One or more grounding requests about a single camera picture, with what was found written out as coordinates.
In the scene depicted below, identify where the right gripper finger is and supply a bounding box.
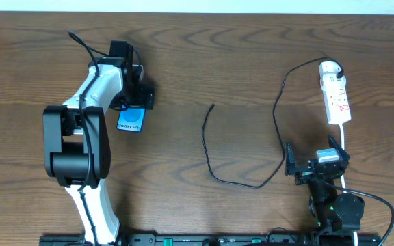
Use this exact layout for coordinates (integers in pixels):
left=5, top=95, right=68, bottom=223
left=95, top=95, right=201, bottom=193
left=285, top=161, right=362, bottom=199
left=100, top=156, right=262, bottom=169
left=285, top=142, right=297, bottom=176
left=328, top=134, right=350, bottom=164

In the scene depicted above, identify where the blue Galaxy S25 smartphone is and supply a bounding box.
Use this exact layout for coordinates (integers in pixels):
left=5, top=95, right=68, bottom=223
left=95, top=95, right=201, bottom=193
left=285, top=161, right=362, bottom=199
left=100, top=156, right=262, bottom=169
left=116, top=106, right=146, bottom=133

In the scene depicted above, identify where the black USB charging cable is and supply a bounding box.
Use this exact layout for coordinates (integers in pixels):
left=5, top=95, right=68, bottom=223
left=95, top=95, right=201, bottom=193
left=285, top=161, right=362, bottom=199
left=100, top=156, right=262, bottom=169
left=201, top=57, right=345, bottom=189

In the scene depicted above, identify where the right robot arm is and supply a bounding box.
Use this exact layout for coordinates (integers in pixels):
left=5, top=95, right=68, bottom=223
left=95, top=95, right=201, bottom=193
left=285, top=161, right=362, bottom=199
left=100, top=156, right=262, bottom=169
left=285, top=135, right=365, bottom=245

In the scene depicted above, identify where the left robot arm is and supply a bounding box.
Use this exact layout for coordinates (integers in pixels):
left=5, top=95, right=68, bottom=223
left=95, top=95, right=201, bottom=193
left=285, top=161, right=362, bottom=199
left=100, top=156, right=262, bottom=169
left=39, top=40, right=155, bottom=245

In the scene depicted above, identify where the white USB charger plug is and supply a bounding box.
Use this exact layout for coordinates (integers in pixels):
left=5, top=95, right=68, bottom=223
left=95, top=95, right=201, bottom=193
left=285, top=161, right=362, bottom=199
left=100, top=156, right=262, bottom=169
left=319, top=61, right=343, bottom=77

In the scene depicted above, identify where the white power strip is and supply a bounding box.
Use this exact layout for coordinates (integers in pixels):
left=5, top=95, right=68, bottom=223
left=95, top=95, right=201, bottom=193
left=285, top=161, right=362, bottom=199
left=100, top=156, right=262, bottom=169
left=320, top=73, right=352, bottom=125

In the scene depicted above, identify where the white power strip cord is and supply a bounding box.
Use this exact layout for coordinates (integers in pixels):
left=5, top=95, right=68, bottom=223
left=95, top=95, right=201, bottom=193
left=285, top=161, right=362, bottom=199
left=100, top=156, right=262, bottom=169
left=339, top=123, right=359, bottom=246

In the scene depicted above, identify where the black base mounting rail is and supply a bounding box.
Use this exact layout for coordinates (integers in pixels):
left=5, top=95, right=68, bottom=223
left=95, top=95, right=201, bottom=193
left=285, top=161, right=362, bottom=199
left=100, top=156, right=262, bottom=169
left=38, top=232, right=381, bottom=246

